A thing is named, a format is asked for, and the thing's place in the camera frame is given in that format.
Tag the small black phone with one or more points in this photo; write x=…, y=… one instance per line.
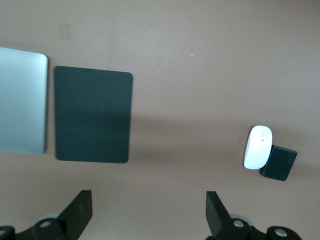
x=280, y=165

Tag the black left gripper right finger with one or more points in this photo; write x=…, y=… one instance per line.
x=216, y=215

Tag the black mouse pad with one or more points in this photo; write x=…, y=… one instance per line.
x=92, y=115

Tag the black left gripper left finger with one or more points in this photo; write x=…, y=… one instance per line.
x=77, y=215

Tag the white computer mouse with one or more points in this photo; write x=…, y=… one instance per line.
x=257, y=150

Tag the silver laptop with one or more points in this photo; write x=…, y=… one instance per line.
x=22, y=100

